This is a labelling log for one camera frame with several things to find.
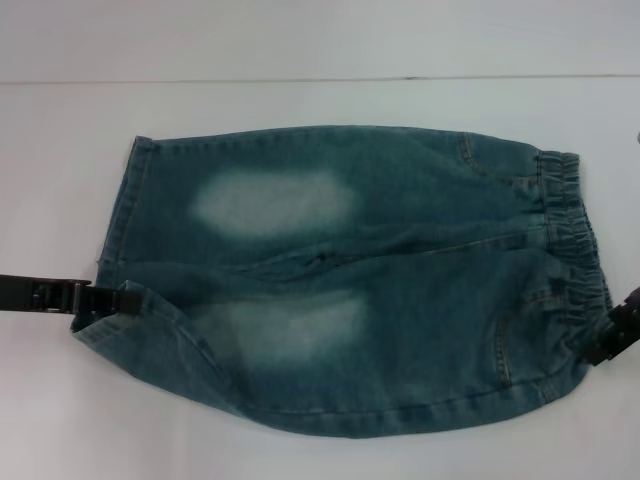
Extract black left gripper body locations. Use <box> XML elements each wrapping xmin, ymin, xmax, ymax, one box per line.
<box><xmin>0</xmin><ymin>273</ymin><xmax>91</xmax><ymax>315</ymax></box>

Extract blue denim shorts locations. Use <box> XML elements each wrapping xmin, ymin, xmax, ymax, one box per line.
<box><xmin>69</xmin><ymin>123</ymin><xmax>616</xmax><ymax>441</ymax></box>

